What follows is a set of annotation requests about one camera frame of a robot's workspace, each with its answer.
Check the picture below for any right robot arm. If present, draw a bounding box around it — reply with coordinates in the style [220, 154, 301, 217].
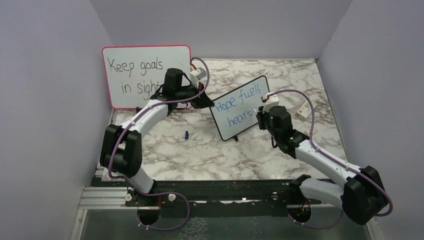
[256, 105, 393, 225]

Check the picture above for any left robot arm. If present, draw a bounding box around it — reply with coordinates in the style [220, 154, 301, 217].
[99, 67, 214, 206]

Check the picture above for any purple cable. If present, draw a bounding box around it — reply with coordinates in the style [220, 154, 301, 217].
[107, 56, 211, 232]
[262, 89, 394, 230]

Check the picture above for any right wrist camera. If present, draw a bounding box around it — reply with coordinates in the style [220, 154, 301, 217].
[261, 91, 280, 113]

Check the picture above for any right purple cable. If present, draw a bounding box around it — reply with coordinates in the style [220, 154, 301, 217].
[262, 89, 394, 230]

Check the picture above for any black metal base rail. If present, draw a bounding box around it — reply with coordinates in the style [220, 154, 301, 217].
[79, 178, 374, 213]

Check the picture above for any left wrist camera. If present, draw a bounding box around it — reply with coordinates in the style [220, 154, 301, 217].
[190, 67, 207, 83]

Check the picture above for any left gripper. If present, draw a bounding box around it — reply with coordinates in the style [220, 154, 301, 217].
[176, 81, 215, 110]

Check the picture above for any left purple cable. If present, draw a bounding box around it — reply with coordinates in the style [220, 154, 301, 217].
[107, 56, 211, 232]

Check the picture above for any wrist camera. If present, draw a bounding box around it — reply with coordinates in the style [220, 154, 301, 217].
[261, 91, 280, 113]
[190, 67, 207, 83]

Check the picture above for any black framed whiteboard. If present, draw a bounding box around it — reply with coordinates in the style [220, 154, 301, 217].
[209, 75, 270, 141]

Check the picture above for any pink framed whiteboard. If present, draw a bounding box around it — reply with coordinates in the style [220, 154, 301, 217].
[101, 44, 192, 109]

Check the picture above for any white green eraser box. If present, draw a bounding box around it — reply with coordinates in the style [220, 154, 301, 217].
[295, 100, 316, 121]

